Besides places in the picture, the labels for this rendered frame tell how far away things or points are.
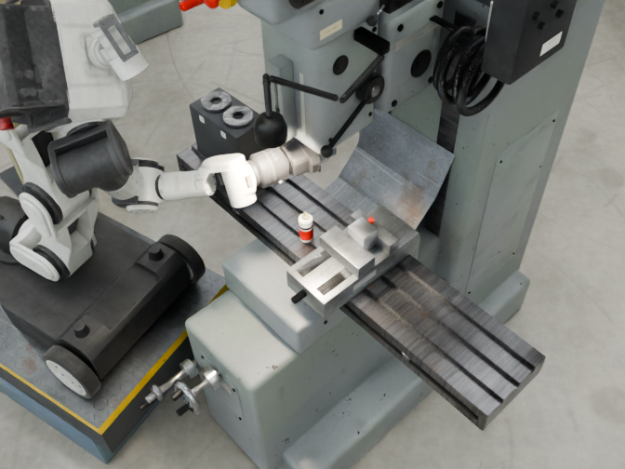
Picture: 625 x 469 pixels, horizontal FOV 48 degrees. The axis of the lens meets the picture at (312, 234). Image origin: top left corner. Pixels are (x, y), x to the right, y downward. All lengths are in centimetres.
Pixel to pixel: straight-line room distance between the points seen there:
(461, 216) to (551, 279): 110
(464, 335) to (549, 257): 148
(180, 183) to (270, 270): 42
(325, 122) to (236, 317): 75
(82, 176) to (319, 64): 54
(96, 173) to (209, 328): 72
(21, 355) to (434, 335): 142
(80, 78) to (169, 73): 269
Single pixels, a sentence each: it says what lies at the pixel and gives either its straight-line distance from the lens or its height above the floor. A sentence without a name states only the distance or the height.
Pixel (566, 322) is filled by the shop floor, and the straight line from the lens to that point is 309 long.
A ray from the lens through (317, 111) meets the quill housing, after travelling 157.
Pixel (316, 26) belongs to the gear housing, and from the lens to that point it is 139.
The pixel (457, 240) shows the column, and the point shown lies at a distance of 225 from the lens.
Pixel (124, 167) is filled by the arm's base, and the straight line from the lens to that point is 154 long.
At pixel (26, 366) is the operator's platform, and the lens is 257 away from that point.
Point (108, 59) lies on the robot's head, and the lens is 153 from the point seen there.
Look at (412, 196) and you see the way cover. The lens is 212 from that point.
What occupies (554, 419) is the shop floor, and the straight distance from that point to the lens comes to 284.
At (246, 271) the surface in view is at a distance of 205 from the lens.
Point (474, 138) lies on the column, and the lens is 196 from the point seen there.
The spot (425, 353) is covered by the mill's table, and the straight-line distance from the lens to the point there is 180.
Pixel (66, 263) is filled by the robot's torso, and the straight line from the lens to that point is 236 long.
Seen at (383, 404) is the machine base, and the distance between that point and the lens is 253.
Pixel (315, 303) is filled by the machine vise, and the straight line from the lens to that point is 182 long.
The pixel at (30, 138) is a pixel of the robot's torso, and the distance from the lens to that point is 194.
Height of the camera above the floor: 245
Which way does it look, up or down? 49 degrees down
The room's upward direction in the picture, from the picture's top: 2 degrees counter-clockwise
